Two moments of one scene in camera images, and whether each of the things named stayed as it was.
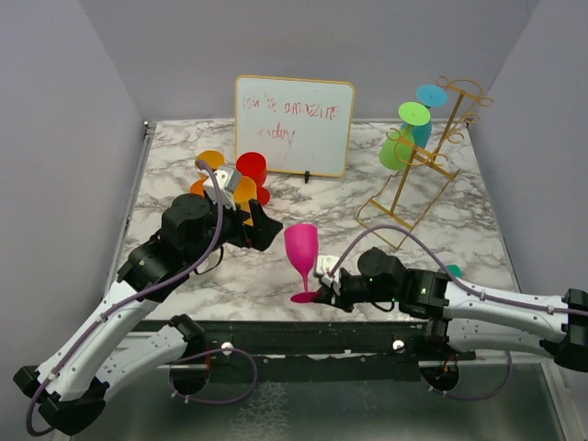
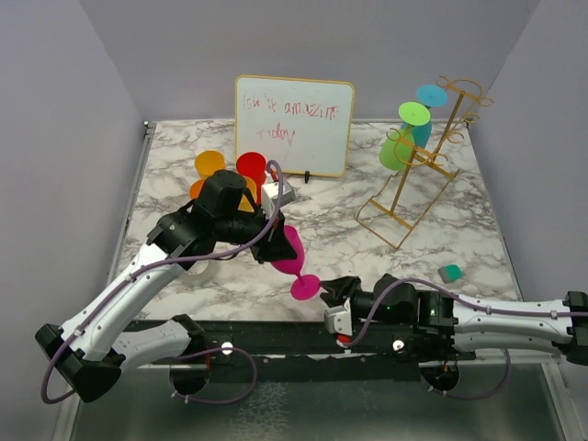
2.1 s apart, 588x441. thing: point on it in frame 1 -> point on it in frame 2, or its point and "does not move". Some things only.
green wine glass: [397, 148] does not move
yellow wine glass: [249, 191] does not move
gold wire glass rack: [423, 173] does not move
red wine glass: [254, 165] does not move
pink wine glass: [301, 241] -> [306, 287]
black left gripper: [259, 235] -> [275, 245]
